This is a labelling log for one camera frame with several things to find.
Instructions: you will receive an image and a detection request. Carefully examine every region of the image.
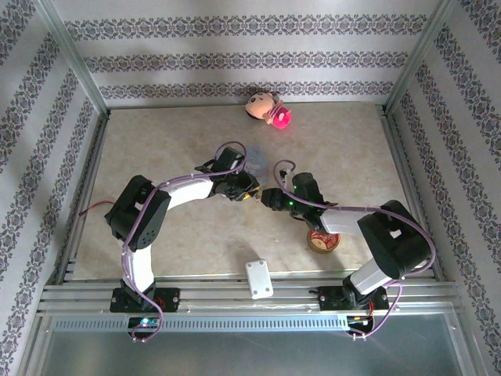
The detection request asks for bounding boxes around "aluminium side rail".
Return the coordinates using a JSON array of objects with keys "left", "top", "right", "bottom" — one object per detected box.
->
[
  {"left": 58, "top": 111, "right": 111, "bottom": 285},
  {"left": 377, "top": 105, "right": 445, "bottom": 283}
]

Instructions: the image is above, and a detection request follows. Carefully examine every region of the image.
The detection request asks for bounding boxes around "slotted grey cable duct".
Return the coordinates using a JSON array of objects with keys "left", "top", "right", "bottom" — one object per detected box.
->
[{"left": 52, "top": 317, "right": 455, "bottom": 333}]

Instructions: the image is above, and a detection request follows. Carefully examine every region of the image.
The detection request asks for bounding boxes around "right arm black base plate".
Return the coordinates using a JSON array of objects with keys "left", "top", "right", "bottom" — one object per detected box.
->
[{"left": 317, "top": 284, "right": 391, "bottom": 313}]

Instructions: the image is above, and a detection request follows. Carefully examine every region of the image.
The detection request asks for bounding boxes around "aluminium frame post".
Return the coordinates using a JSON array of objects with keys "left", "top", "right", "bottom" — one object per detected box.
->
[
  {"left": 385, "top": 0, "right": 457, "bottom": 114},
  {"left": 33, "top": 0, "right": 111, "bottom": 115}
]

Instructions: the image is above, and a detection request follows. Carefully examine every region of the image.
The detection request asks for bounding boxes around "pink plush doll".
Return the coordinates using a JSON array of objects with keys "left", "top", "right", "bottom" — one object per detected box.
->
[{"left": 245, "top": 90, "right": 294, "bottom": 132}]

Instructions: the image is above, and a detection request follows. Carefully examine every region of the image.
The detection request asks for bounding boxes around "wide aluminium rail profile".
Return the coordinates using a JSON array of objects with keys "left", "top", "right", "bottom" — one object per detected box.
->
[{"left": 37, "top": 273, "right": 461, "bottom": 316}]

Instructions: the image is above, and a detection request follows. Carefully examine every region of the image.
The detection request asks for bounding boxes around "thin red wire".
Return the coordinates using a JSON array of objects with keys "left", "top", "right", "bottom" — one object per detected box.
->
[{"left": 77, "top": 199, "right": 117, "bottom": 219}]

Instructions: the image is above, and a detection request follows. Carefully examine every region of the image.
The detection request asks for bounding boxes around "white rectangular plate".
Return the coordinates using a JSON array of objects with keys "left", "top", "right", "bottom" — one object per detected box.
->
[{"left": 244, "top": 258, "right": 274, "bottom": 301}]

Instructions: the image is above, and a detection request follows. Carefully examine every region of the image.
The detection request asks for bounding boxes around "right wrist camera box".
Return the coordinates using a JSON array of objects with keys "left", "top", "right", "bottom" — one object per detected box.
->
[{"left": 291, "top": 172, "right": 326, "bottom": 204}]

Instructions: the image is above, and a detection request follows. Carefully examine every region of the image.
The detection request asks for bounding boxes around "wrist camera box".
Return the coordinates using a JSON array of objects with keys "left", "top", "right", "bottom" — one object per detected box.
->
[
  {"left": 216, "top": 146, "right": 246, "bottom": 173},
  {"left": 291, "top": 172, "right": 326, "bottom": 204}
]

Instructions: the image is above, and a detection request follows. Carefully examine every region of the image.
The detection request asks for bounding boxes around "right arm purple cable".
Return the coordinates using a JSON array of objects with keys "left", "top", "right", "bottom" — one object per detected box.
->
[{"left": 272, "top": 159, "right": 436, "bottom": 341}]

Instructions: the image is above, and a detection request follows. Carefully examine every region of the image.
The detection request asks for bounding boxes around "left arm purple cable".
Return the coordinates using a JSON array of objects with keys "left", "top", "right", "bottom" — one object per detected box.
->
[{"left": 120, "top": 140, "right": 248, "bottom": 342}]

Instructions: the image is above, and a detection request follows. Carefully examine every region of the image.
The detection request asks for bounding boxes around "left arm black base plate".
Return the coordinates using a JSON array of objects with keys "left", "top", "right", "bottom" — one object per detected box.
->
[{"left": 109, "top": 287, "right": 181, "bottom": 313}]

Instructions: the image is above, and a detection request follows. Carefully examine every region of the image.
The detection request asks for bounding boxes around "grey metal sheet tray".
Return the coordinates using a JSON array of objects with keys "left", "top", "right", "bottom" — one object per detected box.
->
[{"left": 23, "top": 313, "right": 477, "bottom": 376}]

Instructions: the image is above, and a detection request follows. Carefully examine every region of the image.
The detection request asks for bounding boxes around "blue cartoon tin box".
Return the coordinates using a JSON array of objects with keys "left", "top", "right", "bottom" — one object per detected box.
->
[{"left": 244, "top": 145, "right": 272, "bottom": 184}]

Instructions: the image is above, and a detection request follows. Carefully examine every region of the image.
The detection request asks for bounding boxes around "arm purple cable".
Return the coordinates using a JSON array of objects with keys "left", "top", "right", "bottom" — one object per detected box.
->
[
  {"left": 120, "top": 140, "right": 248, "bottom": 342},
  {"left": 272, "top": 159, "right": 436, "bottom": 341}
]

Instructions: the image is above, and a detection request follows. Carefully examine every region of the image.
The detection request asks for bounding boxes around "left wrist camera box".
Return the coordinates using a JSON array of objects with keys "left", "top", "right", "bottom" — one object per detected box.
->
[{"left": 216, "top": 146, "right": 246, "bottom": 173}]

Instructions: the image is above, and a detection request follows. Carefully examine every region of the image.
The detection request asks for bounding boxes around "round red tin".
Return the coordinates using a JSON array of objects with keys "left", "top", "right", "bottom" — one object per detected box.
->
[{"left": 305, "top": 229, "right": 341, "bottom": 255}]

